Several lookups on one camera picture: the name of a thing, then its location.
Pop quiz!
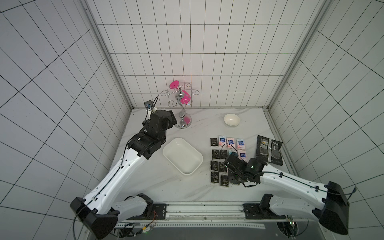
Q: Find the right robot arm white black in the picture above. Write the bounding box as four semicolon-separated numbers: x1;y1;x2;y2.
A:
224;153;350;235

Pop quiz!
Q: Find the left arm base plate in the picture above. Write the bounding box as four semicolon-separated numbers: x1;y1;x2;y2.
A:
129;204;168;220

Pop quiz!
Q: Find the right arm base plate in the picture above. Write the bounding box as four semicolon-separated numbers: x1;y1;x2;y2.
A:
243;204;286;220

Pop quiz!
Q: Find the white ceramic bowl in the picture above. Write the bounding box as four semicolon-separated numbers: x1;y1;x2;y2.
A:
224;114;241;127

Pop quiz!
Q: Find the black snack bag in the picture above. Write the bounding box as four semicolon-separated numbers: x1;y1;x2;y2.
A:
256;135;271;162
270;140;284;166

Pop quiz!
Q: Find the left base cable bundle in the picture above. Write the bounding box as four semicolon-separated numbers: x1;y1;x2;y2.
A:
115;209;158;238

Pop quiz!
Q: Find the black tissue pack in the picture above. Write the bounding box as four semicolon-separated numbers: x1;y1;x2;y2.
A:
211;172;220;184
220;175;229;188
210;161;219;172
210;138;219;147
220;150;228;160
218;162;228;173

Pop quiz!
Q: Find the pink cup upper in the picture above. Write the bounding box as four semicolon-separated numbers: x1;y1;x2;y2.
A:
169;81;180;90

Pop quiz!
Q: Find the pink cup lower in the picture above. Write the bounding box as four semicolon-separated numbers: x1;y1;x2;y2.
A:
181;90;192;106

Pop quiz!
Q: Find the pink cup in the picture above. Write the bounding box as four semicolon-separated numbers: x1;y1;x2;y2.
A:
169;81;180;90
181;90;192;106

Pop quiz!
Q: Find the chrome cup holder stand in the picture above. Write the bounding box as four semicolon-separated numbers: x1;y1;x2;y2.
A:
161;82;200;129

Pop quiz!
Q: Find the pink Tempo tissue pack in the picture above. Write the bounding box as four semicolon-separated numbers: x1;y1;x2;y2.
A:
237;139;246;150
238;150;247;161
218;136;227;147
227;138;236;149

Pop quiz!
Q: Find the white storage box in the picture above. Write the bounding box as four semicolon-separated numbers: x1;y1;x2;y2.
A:
163;138;204;176

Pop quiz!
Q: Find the aluminium mounting rail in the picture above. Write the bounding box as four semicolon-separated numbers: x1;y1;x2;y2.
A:
116;198;315;231

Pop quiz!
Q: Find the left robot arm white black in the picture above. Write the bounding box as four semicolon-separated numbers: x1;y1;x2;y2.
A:
70;110;177;240

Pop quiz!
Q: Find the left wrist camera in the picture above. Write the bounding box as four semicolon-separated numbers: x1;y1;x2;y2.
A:
144;100;153;110

